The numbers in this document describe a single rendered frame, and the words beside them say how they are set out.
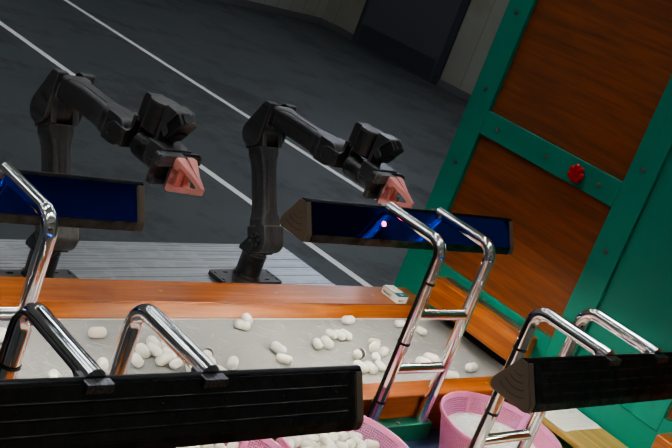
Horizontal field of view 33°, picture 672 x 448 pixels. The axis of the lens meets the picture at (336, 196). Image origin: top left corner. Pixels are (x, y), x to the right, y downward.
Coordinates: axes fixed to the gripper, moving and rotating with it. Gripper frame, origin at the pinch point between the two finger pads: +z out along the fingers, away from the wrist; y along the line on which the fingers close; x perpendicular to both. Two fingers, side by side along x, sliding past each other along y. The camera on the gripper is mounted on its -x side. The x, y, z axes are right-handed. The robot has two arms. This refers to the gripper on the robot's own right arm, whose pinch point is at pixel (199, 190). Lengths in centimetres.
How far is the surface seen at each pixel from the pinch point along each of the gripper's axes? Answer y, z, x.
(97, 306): -4.3, -11.0, 31.0
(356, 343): 55, 5, 33
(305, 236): 14.0, 15.4, 0.6
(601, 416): 90, 48, 26
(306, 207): 14.3, 12.7, -3.9
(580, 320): 49, 54, -4
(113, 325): -2.7, -6.6, 32.6
